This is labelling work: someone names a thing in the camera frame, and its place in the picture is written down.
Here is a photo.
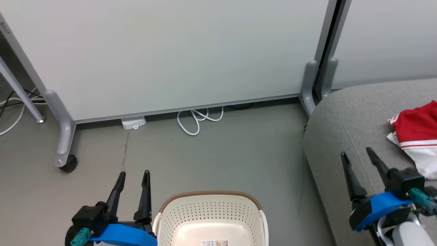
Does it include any blue right camera mount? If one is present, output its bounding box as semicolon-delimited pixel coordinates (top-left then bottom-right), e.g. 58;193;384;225
355;191;414;232

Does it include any blue left camera mount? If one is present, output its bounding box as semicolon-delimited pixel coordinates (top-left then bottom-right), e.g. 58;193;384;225
89;223;158;246

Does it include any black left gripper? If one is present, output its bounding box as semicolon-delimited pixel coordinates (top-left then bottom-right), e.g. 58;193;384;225
106;170;155;235

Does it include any red garment with white trim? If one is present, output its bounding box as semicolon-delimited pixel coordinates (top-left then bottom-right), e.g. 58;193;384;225
387;100;437;180

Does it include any white perforated laundry basket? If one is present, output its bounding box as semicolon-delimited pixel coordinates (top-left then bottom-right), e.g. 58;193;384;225
152;190;269;246

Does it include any grey metal table leg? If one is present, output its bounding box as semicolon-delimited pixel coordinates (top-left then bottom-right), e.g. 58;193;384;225
0;56;47;124

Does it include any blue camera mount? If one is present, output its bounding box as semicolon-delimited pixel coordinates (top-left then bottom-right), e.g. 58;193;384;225
355;191;414;232
89;223;158;246

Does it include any grey fabric sofa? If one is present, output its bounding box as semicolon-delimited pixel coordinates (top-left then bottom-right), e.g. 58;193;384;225
303;78;437;246

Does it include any grey partition foot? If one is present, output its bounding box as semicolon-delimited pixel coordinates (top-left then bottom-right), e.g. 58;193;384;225
299;60;320;117
320;57;339;100
44;90;77;168

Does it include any black caster wheel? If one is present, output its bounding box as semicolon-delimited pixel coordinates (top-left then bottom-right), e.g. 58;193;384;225
60;154;78;173

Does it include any straight white floor cable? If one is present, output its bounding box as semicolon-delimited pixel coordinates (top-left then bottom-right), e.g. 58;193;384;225
0;97;46;105

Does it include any wide white partition panel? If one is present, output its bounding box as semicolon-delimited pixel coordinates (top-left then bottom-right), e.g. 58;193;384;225
0;0;331;124

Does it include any curved white floor cable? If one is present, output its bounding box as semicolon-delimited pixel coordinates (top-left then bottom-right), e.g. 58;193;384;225
0;102;28;136

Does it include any looped white floor cable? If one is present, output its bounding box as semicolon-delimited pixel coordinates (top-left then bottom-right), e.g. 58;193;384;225
177;107;224;136

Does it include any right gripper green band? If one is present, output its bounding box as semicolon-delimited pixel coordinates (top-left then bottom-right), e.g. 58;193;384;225
341;147;415;237

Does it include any black floor cable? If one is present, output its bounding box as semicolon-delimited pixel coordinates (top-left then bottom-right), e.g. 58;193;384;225
0;90;17;117

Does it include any white right arm cable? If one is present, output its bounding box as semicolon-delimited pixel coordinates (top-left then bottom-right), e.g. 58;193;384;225
376;215;394;246

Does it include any white power box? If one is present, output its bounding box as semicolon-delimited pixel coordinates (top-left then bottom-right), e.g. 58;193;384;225
121;116;146;131

